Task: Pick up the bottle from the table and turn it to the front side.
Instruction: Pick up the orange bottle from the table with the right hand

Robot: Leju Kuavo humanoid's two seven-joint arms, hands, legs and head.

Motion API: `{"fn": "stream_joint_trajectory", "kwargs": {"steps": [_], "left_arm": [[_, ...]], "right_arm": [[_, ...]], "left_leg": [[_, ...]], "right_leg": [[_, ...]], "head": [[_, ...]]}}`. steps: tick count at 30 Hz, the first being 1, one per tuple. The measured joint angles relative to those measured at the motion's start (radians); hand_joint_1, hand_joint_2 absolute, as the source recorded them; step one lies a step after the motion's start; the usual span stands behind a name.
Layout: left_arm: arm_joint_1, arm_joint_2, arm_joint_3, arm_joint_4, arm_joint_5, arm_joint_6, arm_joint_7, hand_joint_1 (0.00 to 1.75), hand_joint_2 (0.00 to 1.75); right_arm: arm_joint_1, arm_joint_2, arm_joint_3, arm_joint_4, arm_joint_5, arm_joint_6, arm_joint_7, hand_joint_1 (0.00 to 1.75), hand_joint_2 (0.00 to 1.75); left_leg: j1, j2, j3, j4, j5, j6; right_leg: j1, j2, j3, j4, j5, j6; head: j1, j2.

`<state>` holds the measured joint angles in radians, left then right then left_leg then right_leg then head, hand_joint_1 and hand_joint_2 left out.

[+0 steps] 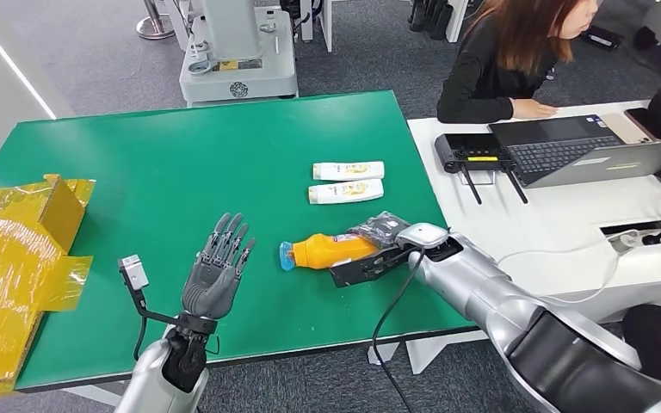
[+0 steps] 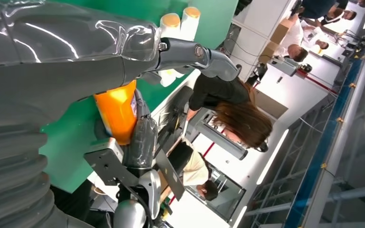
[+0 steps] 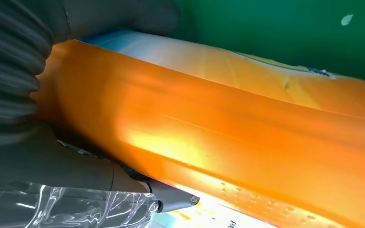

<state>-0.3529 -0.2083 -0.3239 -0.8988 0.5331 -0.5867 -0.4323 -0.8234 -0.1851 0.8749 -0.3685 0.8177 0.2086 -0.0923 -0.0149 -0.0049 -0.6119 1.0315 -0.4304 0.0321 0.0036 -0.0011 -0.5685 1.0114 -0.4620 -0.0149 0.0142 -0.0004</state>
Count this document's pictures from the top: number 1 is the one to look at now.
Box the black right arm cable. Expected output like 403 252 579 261
371 248 426 413

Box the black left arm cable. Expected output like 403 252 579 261
132 290 149 363

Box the orange bottle with clear cap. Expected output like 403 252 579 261
279 232 380 273

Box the white cable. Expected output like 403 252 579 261
496 229 644 306

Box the yellow taped cardboard box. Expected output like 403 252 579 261
0 174 96 398

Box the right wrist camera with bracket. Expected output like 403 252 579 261
329 222 451 289

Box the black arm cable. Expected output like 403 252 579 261
371 248 426 413
132 290 149 363

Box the power strip with plugs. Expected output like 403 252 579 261
601 190 661 255

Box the white shampoo bottle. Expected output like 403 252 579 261
312 161 386 182
308 178 385 205

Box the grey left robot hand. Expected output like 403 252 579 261
180 212 256 320

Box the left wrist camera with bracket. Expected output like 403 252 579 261
117 255 187 328

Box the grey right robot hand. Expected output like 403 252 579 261
348 211 413 250

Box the person's hand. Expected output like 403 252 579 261
510 98 559 120

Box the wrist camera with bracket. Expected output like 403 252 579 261
329 222 451 289
117 255 187 328

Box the black router with antennas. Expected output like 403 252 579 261
435 133 529 205

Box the white machine base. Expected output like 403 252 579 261
179 0 300 108

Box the chrome stanchion post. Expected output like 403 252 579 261
135 0 176 41

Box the grey laptop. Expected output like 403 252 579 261
489 114 661 189

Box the phone with dark screen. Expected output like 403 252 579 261
624 107 661 141

